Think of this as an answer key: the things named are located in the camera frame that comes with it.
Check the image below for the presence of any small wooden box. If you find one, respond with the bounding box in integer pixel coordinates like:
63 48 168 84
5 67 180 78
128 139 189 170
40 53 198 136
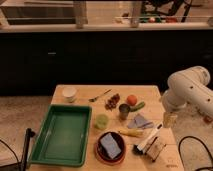
146 137 166 162

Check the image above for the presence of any white handled brush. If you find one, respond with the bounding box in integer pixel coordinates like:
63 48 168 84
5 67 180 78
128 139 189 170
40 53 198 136
133 123 163 155

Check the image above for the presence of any brown bowl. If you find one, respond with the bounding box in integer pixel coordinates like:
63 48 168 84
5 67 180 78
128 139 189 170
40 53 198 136
94 132 126 165

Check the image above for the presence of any black cable right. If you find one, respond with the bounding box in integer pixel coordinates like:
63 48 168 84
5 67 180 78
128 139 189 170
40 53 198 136
178 135 213 171

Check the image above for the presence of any blue grey cloth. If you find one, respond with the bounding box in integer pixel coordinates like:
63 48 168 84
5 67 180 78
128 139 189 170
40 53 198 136
127 114 154 129

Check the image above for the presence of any green plastic cup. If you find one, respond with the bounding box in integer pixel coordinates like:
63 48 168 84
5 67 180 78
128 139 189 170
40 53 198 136
94 114 109 130

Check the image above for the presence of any blue sponge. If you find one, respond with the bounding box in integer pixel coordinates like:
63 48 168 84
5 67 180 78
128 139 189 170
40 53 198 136
100 133 121 159

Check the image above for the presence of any white paper cup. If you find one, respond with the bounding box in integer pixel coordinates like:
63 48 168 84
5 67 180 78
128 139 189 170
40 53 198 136
62 87 77 103

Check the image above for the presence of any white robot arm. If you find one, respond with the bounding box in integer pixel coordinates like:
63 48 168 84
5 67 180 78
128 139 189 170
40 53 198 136
161 66 213 128

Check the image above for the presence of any dark metal cup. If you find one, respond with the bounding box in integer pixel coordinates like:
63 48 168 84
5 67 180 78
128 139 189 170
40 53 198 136
119 104 130 120

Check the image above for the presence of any green cucumber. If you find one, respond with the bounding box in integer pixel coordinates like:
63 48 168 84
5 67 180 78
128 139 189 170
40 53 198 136
130 102 145 112

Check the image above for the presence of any black cabinet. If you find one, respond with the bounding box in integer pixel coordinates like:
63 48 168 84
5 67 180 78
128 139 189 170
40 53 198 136
0 30 213 96

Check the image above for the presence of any green plastic tray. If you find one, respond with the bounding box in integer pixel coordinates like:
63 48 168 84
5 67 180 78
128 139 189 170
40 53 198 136
30 105 92 167

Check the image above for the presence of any metal fork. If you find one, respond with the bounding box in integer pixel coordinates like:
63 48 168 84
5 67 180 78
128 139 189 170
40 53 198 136
88 89 112 102

